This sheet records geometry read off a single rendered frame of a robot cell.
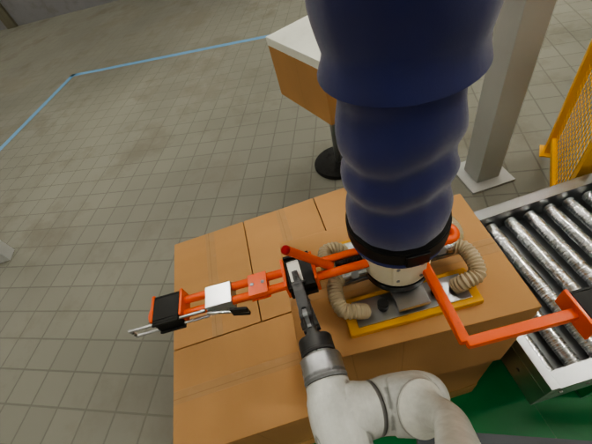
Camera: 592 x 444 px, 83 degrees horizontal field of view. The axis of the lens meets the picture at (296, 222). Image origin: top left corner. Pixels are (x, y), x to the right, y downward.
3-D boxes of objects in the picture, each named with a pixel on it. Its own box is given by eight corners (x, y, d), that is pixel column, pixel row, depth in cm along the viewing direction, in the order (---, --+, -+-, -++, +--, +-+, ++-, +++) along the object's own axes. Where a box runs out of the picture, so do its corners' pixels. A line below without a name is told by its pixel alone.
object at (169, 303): (190, 296, 91) (181, 287, 87) (189, 321, 86) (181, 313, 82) (161, 304, 91) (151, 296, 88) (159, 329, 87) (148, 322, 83)
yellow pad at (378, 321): (462, 270, 90) (466, 260, 86) (483, 303, 83) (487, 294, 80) (341, 304, 91) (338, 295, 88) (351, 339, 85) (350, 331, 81)
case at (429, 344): (445, 261, 136) (460, 193, 106) (500, 358, 110) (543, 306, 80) (303, 298, 139) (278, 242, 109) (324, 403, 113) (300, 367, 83)
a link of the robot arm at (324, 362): (309, 395, 71) (302, 366, 75) (350, 381, 71) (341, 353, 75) (300, 384, 64) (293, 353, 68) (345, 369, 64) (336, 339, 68)
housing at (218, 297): (235, 287, 90) (230, 278, 87) (237, 310, 86) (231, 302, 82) (211, 294, 91) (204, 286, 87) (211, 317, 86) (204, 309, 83)
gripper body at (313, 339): (298, 354, 68) (288, 314, 74) (306, 366, 75) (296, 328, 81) (333, 343, 68) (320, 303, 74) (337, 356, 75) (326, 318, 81)
